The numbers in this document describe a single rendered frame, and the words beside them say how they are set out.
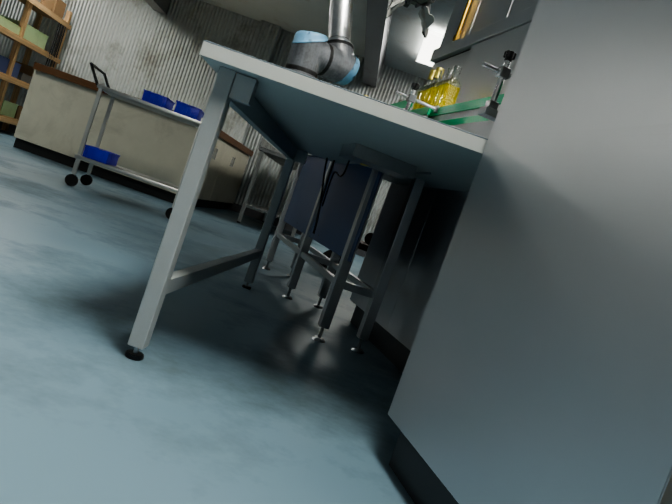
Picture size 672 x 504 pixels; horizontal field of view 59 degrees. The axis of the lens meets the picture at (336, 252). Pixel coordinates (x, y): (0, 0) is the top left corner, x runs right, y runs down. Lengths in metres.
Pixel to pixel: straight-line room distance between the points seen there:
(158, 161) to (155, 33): 3.55
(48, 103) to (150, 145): 1.19
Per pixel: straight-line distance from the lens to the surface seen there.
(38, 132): 7.30
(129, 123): 6.90
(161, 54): 9.82
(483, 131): 1.79
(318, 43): 2.16
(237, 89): 1.44
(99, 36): 10.21
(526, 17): 2.35
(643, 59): 1.05
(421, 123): 1.36
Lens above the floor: 0.48
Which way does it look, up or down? 3 degrees down
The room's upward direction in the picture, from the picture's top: 19 degrees clockwise
